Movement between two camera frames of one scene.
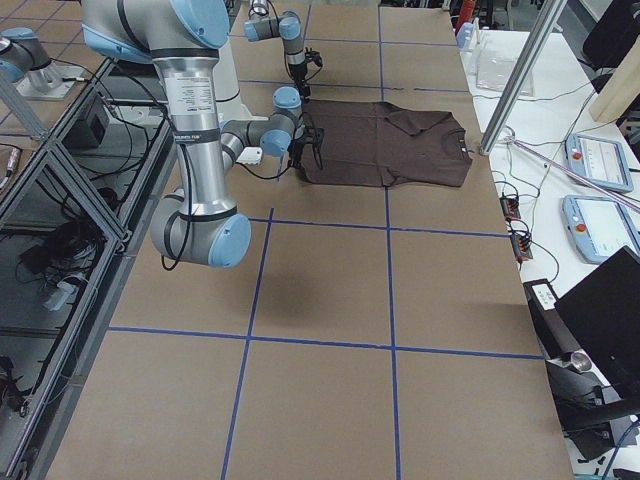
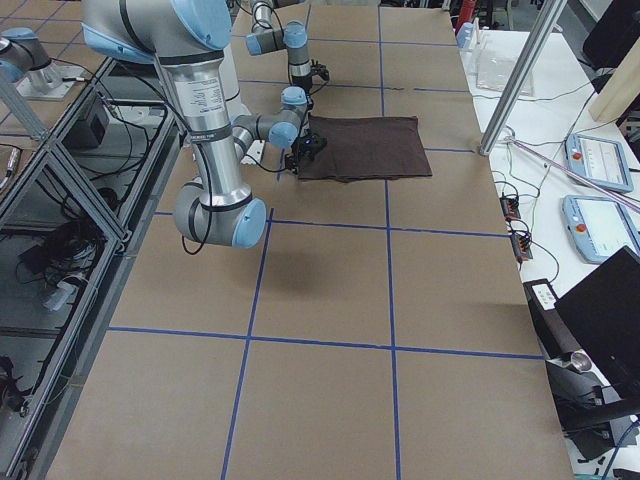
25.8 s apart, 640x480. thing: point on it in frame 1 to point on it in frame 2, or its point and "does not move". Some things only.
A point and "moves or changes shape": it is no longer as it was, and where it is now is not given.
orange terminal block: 510,207 does not move
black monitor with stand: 591,343 does not move
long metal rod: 573,172 does not move
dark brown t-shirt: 382,144 moves or changes shape
